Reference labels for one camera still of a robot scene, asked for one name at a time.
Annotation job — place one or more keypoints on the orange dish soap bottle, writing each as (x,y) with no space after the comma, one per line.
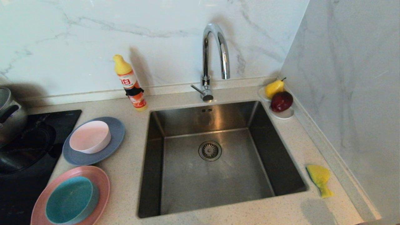
(129,84)

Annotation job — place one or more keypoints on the stainless steel sink basin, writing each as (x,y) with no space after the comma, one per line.
(218,184)

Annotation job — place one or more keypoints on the yellow green sponge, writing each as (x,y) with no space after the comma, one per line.
(318,176)

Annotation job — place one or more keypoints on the round metal drain strainer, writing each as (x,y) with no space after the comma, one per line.
(210,151)

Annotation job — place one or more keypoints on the chrome gooseneck faucet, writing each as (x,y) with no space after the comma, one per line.
(205,56)

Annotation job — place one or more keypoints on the yellow pear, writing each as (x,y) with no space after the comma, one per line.
(273,88)

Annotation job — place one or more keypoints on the dark red apple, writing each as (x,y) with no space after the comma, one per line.
(282,101)

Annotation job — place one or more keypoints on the blue grey plate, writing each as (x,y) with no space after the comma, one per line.
(117,131)

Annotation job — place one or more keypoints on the small white fruit dish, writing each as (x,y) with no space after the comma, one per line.
(285,115)

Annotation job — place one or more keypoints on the pale pink bowl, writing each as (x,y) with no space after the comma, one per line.
(89,137)

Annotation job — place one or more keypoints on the pink plate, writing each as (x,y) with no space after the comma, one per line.
(100,184)

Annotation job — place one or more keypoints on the black glass cooktop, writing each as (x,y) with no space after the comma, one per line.
(64,120)

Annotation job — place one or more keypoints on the teal bowl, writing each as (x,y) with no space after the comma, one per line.
(70,201)

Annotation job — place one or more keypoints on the black frying pan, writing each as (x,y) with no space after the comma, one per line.
(28,150)

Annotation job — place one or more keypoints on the stainless steel pot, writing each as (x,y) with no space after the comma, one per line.
(12,125)

